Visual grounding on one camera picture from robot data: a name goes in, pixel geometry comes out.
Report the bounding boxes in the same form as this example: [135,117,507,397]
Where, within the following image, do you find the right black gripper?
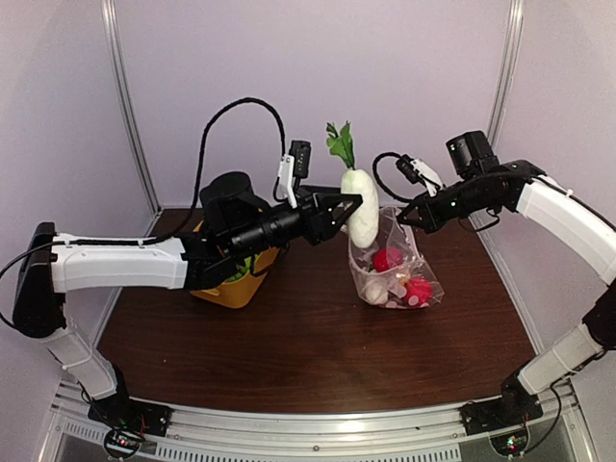
[398,173,498,234]

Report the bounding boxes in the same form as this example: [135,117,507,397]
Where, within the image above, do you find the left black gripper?
[229,183,362,260]

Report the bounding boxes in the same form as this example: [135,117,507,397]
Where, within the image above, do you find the white plush daikon radish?
[325,121,379,249]

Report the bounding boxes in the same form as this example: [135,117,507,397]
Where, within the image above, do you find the clear zip top bag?
[348,206,444,310]

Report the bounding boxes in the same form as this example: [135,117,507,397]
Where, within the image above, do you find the red plush apple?
[403,276,433,308]

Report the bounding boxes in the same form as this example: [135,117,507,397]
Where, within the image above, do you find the yellow plastic basket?
[191,247,279,309]

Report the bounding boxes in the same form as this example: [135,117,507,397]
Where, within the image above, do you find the small red plush fruit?
[372,246,404,272]

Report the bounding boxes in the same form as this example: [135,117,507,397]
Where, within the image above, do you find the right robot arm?
[396,131,615,425]

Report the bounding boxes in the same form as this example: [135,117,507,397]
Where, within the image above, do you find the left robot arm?
[12,171,363,427]

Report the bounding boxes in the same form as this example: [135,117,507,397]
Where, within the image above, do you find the green plush vegetable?
[225,257,254,283]

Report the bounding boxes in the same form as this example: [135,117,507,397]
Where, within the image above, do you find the right circuit board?
[489,429,529,457]

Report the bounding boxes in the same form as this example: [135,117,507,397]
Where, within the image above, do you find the circuit board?
[489,429,529,457]
[103,429,144,459]

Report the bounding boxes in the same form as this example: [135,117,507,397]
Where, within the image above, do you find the left circuit board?
[103,429,144,459]

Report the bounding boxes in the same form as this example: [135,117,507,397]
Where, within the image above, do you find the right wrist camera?
[396,154,446,196]

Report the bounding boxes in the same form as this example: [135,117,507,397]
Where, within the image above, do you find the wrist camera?
[273,140,312,208]
[396,154,446,196]

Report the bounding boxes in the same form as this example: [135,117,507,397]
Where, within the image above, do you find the right black cable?
[372,152,415,203]

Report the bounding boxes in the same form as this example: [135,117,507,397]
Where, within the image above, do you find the black cable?
[372,152,415,203]
[139,97,286,242]

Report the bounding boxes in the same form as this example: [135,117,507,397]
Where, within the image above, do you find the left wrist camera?
[273,140,312,208]

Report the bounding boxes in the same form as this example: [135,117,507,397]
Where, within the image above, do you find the left black cable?
[139,97,286,242]

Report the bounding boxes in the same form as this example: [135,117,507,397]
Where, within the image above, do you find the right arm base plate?
[459,398,543,436]

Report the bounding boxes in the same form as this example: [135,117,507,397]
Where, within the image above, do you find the right aluminium frame post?
[487,0,525,146]

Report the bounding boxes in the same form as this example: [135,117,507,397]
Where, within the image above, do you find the aluminium frame post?
[487,0,525,146]
[101,0,161,213]

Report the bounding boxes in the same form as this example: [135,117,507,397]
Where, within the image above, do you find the front aluminium rail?
[38,379,593,462]

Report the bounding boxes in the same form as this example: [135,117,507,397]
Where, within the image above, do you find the left aluminium frame post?
[101,0,161,213]

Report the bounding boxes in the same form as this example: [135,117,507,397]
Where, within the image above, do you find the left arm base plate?
[83,395,172,437]

